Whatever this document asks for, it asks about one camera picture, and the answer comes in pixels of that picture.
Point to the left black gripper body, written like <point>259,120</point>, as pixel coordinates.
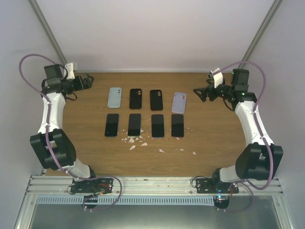
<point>78,86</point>

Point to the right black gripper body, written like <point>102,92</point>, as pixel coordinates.
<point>213,96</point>

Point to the lilac phone case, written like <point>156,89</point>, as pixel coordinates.
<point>179,102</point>

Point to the light blue phone case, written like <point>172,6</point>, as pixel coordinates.
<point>114,97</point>

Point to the black smartphone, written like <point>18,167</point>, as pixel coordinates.
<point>134,125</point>
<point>111,128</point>
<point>177,123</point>

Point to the black cased phone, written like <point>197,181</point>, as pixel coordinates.
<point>156,100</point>
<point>135,98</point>

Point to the blue smartphone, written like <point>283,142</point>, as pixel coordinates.
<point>157,126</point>

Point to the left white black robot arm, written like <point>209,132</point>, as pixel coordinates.
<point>51,145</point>

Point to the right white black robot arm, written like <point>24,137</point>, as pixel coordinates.
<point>259,161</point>

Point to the white debris pieces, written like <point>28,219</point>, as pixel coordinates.
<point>147,143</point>

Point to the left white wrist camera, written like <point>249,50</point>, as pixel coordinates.
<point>70,70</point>

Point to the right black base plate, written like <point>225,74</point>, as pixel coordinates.
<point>205,185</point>

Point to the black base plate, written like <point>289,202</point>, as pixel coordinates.
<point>205,185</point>
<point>95,187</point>

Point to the aluminium front rail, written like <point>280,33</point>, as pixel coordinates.
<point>141,186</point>

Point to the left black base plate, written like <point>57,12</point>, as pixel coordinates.
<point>95,187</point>

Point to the grey slotted cable duct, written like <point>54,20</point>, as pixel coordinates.
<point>132,200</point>

